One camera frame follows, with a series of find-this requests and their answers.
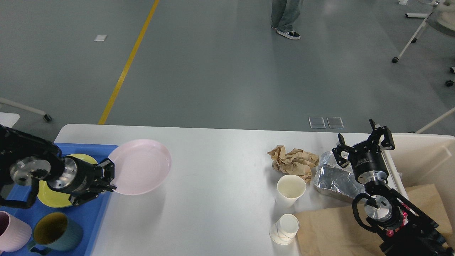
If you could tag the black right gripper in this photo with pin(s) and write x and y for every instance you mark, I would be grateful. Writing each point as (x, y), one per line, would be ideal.
(368, 163)

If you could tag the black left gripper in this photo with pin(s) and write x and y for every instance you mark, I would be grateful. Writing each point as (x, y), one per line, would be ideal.
(84, 181)

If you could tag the pink plate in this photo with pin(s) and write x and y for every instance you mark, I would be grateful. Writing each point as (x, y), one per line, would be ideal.
(141, 165)

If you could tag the dark green mug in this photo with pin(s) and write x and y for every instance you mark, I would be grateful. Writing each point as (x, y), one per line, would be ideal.
(55, 232)

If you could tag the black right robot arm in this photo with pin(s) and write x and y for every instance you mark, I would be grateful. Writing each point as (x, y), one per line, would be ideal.
(405, 229)

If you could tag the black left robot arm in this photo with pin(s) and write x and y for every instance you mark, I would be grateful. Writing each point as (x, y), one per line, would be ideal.
(26, 160)

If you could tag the crumpled aluminium foil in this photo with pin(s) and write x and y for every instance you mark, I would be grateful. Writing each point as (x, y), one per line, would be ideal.
(332, 180)

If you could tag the right floor outlet cover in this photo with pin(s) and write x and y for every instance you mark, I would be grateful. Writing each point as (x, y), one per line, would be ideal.
(335, 123)

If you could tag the floor outlet cover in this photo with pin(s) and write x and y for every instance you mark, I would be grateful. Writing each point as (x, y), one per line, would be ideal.
(317, 122)
(335, 123)

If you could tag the yellow plate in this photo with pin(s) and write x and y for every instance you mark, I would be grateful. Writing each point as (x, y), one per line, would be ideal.
(56, 199)

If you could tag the beige plastic bin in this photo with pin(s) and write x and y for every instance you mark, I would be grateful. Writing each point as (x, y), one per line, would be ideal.
(423, 167)

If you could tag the left floor outlet cover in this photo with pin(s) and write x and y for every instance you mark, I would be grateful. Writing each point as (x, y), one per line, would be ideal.
(317, 122)

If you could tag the crumpled brown paper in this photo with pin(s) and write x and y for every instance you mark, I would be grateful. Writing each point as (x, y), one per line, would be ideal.
(296, 162)

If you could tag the white stand leg left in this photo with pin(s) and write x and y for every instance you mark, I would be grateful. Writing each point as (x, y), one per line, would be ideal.
(47, 118)

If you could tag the white stand leg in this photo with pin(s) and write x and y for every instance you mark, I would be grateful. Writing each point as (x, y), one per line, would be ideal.
(47, 118)
(435, 122)

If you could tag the upright white paper cup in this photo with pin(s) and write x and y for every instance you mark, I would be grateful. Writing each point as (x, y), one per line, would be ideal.
(288, 189)

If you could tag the brown paper bag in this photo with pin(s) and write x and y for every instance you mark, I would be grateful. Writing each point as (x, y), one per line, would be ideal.
(334, 231)

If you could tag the pink ribbed cup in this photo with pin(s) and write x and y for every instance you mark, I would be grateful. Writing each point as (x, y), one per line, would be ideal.
(14, 233)

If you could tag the white stand leg right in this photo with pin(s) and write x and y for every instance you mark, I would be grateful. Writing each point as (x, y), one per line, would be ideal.
(435, 122)

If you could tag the white side table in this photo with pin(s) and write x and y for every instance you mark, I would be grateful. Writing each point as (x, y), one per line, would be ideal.
(8, 119)

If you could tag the lying white paper cup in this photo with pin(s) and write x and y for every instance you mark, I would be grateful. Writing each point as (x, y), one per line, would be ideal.
(284, 230)

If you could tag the white rolling stand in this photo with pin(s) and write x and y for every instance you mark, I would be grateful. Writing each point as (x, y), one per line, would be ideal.
(440, 18)

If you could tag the person in jeans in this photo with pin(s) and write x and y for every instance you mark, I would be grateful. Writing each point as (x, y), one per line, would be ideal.
(283, 15)

